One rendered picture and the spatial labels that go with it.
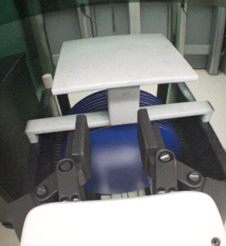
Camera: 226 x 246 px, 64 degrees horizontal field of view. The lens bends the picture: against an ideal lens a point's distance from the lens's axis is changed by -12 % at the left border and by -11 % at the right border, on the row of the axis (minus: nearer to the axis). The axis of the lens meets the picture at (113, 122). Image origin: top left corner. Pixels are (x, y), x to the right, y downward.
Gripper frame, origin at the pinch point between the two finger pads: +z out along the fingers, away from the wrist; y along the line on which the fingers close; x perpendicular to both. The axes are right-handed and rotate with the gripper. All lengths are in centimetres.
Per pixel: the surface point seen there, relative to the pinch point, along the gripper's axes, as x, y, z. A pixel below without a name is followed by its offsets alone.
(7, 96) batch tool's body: -5.2, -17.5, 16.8
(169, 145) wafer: -12.0, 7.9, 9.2
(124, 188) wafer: -23.9, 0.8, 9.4
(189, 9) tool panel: -4, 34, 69
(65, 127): -4.4, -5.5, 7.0
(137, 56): 3.2, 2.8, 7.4
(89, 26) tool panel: -8, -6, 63
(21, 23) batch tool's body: 4.2, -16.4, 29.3
